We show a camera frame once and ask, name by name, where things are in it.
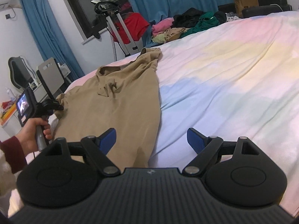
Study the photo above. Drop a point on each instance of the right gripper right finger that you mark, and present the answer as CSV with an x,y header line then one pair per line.
x,y
238,173

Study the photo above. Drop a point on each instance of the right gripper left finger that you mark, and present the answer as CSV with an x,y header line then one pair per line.
x,y
64,173

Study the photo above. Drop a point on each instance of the tan t-shirt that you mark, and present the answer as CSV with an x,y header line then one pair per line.
x,y
125,98

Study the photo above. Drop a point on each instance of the dark red sleeve forearm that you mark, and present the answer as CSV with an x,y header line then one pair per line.
x,y
14,154

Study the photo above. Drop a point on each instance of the person's left hand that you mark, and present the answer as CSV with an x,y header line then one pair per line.
x,y
27,136

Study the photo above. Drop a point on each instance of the vanity mirror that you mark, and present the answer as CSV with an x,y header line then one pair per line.
x,y
21,74

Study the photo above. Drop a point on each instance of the grey chair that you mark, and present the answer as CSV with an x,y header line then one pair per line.
x,y
52,78

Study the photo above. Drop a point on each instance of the blue curtain left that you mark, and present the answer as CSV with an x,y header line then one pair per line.
x,y
48,36

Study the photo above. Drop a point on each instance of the pastel tie-dye bed sheet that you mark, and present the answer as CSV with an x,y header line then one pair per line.
x,y
237,79

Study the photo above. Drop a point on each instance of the red garment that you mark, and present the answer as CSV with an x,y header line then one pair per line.
x,y
136,25

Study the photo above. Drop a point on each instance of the pink garment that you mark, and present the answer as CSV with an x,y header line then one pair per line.
x,y
162,26

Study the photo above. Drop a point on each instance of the beige garment on pile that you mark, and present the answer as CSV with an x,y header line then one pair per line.
x,y
172,34

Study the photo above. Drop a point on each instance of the green garment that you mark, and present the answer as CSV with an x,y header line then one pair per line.
x,y
205,22

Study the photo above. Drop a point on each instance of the black garment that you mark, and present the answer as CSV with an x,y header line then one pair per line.
x,y
192,16

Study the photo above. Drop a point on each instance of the black sofa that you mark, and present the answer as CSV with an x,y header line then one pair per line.
x,y
269,6

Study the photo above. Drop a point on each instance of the brown paper bag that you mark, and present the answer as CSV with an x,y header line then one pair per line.
x,y
240,5

